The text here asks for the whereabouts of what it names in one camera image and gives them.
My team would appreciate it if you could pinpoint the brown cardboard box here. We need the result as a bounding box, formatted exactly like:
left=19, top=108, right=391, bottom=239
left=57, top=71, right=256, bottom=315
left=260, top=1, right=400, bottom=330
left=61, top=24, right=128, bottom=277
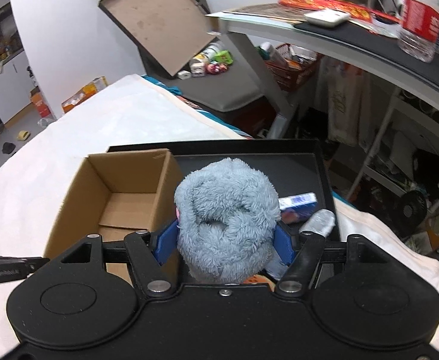
left=44, top=148, right=185, bottom=288

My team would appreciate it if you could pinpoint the grey plush toy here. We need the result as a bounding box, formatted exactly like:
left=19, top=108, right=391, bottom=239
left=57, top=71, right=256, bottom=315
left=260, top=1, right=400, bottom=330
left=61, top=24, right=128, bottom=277
left=174, top=158, right=280, bottom=284

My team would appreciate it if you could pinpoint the silver foil wrapped item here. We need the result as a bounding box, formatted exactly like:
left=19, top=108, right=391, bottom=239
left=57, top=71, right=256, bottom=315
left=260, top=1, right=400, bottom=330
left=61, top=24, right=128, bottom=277
left=299, top=209, right=336, bottom=238

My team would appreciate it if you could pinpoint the blue white small box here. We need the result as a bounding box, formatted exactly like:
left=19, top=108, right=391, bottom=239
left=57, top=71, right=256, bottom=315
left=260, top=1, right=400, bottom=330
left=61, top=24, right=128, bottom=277
left=279, top=193, right=318, bottom=224

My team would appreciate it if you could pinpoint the black shallow tray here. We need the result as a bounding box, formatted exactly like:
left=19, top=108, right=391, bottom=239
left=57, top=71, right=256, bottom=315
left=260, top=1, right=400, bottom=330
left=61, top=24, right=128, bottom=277
left=106, top=139, right=342, bottom=285

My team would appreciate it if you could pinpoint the orange cardboard box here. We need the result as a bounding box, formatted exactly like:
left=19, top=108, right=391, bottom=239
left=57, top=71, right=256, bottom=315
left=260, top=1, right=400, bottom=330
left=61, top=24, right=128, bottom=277
left=62, top=76, right=108, bottom=114

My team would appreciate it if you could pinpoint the red basket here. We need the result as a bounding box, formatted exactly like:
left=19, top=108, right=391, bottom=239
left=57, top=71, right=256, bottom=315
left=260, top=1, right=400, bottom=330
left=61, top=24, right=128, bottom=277
left=265, top=43, right=323, bottom=93

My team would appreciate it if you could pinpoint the small toys pile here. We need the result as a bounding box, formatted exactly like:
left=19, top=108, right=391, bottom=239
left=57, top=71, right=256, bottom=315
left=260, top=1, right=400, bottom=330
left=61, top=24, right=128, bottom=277
left=176, top=41, right=233, bottom=80

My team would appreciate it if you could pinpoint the curved grey desk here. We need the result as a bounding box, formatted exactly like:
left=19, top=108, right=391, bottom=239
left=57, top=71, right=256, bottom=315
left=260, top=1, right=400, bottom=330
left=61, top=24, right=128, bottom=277
left=207, top=11, right=439, bottom=110

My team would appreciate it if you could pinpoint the white remote device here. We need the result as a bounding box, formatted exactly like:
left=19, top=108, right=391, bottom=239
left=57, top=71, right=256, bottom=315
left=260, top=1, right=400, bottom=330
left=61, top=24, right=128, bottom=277
left=304, top=8, right=351, bottom=29

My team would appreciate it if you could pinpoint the brown tilted tray lid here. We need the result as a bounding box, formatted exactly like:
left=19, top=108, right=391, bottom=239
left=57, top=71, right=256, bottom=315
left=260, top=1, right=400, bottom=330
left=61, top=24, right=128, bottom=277
left=99, top=0, right=215, bottom=78

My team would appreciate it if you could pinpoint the red printed packet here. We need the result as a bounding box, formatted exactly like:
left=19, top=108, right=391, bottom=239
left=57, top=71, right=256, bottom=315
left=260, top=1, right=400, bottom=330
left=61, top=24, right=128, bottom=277
left=278, top=0, right=400, bottom=24

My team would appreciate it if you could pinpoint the clear plastic water bottle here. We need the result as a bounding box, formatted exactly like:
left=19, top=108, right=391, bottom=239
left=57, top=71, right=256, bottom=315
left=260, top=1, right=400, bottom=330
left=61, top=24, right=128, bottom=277
left=398, top=0, right=439, bottom=63

